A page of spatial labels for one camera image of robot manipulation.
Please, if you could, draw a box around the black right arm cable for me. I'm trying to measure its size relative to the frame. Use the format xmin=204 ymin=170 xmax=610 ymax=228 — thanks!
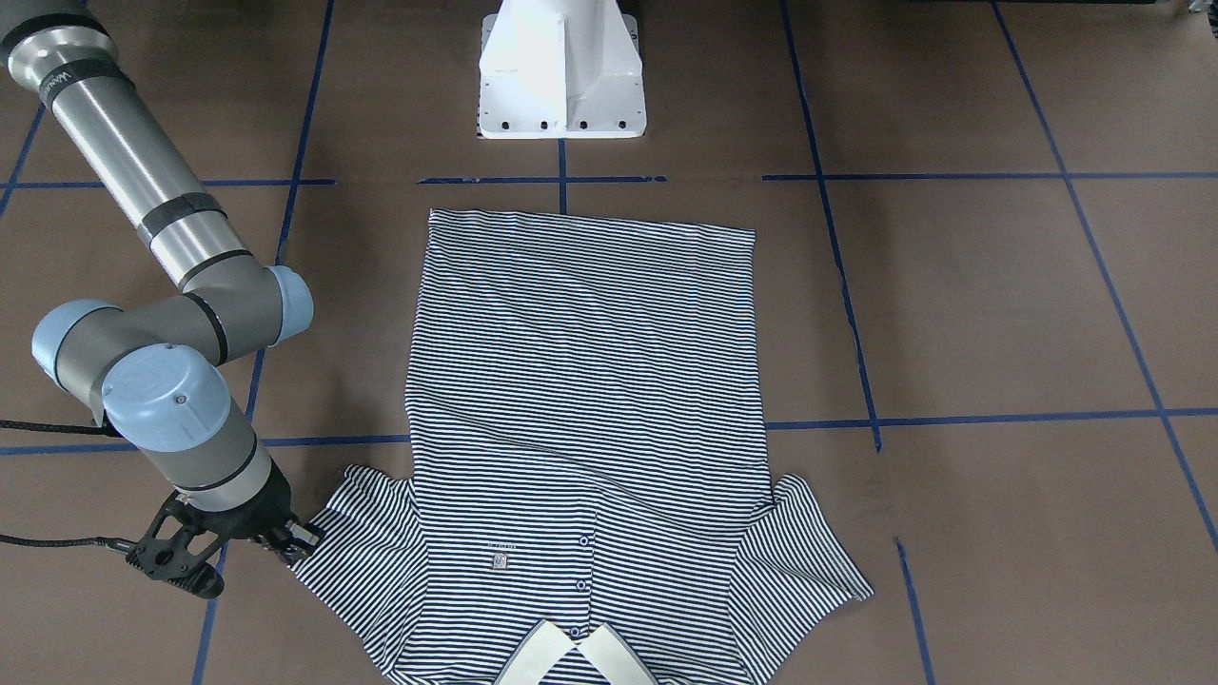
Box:
xmin=0 ymin=417 xmax=139 ymax=555

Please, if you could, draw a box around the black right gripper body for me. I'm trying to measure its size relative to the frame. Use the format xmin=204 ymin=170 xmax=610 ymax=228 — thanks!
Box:
xmin=125 ymin=466 xmax=298 ymax=598

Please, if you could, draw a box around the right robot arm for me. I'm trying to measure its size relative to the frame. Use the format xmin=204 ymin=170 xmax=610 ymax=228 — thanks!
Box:
xmin=2 ymin=1 xmax=322 ymax=598

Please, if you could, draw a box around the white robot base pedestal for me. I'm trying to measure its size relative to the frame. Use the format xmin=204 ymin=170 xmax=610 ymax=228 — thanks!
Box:
xmin=476 ymin=1 xmax=648 ymax=140

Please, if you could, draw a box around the navy white striped polo shirt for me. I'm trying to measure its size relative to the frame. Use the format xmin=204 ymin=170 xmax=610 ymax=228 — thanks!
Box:
xmin=294 ymin=208 xmax=875 ymax=684

